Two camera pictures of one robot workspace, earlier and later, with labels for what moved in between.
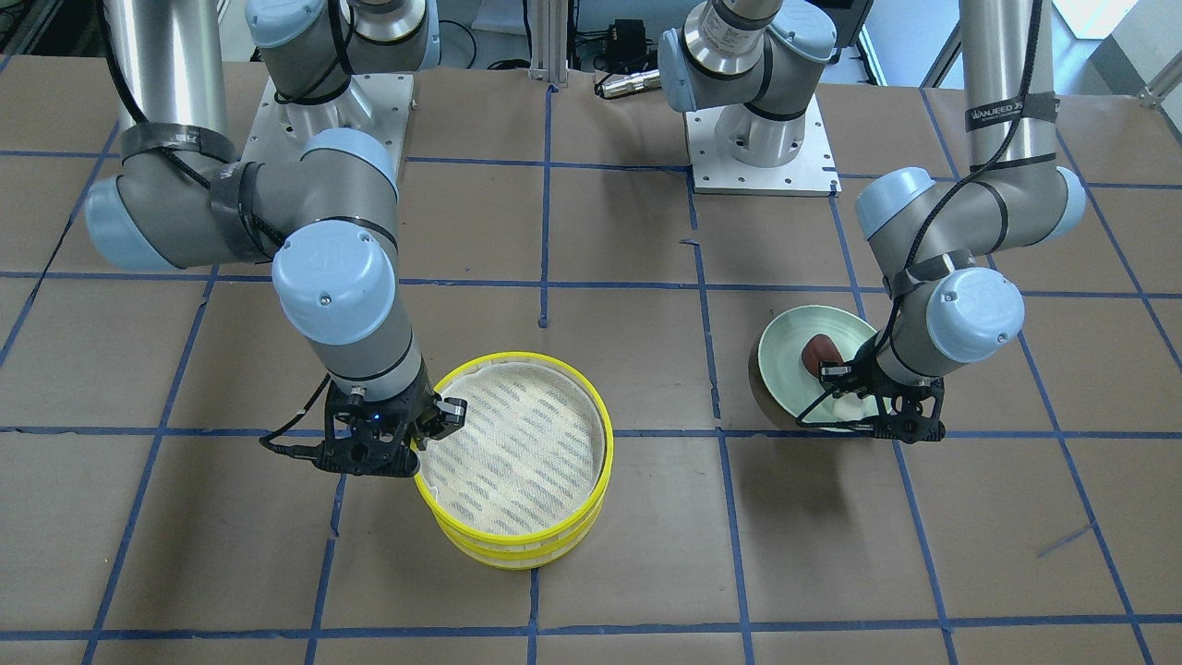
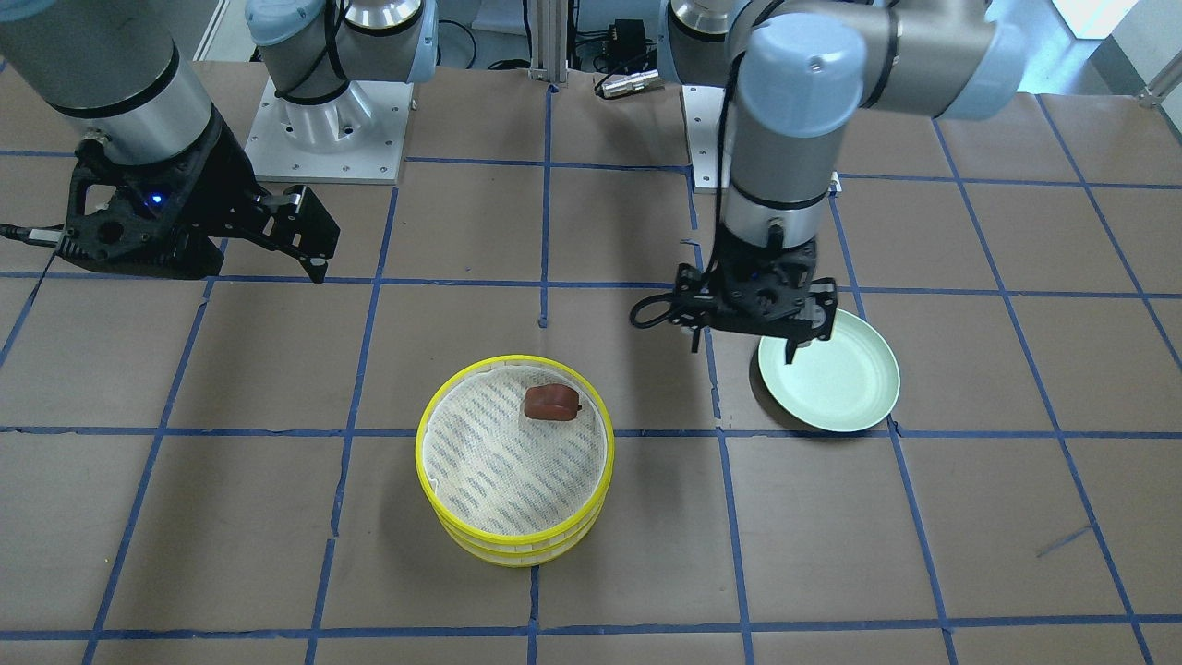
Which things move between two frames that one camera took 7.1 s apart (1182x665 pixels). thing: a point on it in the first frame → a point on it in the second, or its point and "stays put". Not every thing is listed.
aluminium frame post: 549,42 stays put
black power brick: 627,48 stays put
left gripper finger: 838,374 → 693,299
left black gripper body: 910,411 → 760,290
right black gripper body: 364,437 → 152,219
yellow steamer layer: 532,461 stays put
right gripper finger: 449,417 → 295,222
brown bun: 820,347 → 551,402
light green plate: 790,384 stays put
